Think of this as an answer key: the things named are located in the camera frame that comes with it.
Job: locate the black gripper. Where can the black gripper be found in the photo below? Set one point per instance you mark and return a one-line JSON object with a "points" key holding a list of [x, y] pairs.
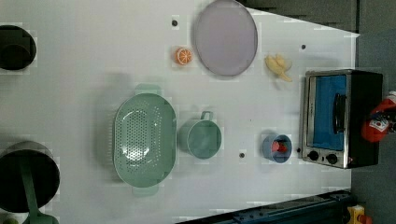
{"points": [[390, 116]]}

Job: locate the red plush ketchup bottle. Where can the red plush ketchup bottle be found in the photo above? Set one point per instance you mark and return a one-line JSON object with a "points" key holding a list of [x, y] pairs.
{"points": [[375, 128]]}

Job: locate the black toaster oven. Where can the black toaster oven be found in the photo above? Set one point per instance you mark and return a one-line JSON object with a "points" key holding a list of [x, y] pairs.
{"points": [[336, 105]]}

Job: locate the yellow red clamp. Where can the yellow red clamp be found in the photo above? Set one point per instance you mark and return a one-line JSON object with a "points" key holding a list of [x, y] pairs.
{"points": [[358, 216]]}

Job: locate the blue small bowl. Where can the blue small bowl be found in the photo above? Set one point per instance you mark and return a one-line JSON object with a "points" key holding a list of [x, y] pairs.
{"points": [[277, 157]]}

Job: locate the dark red toy strawberry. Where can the dark red toy strawberry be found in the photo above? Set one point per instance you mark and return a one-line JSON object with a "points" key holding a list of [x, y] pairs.
{"points": [[279, 147]]}

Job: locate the plush peeled banana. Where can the plush peeled banana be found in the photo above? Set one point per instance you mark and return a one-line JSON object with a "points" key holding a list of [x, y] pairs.
{"points": [[279, 66]]}

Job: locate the grey round plate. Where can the grey round plate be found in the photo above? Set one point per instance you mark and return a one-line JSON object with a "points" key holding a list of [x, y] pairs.
{"points": [[225, 38]]}

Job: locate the green metal cup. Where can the green metal cup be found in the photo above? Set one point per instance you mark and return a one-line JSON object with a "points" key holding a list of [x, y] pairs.
{"points": [[200, 137]]}

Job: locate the toy orange slice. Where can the toy orange slice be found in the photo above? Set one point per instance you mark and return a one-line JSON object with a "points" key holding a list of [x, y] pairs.
{"points": [[183, 56]]}

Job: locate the green colander bowl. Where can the green colander bowl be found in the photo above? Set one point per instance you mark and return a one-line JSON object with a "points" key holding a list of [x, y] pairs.
{"points": [[145, 140]]}

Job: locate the black pot with green ladle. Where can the black pot with green ladle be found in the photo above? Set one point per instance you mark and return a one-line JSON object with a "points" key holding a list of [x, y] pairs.
{"points": [[30, 178]]}

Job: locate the black round container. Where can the black round container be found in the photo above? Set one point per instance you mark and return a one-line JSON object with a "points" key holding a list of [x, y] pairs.
{"points": [[17, 48]]}

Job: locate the blue table frame rail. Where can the blue table frame rail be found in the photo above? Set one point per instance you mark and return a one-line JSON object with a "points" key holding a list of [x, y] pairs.
{"points": [[326, 208]]}

